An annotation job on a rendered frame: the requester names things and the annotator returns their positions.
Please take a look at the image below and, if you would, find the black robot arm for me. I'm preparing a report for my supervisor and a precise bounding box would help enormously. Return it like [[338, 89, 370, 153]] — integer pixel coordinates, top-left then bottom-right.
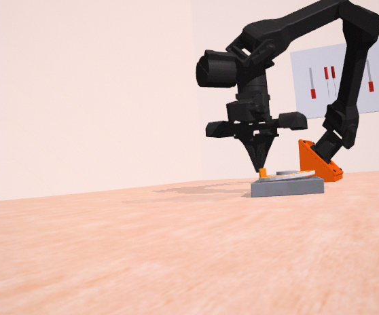
[[196, 0, 379, 164]]

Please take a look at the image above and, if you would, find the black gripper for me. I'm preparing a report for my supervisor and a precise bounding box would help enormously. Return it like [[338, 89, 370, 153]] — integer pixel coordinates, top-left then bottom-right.
[[205, 86, 308, 173]]

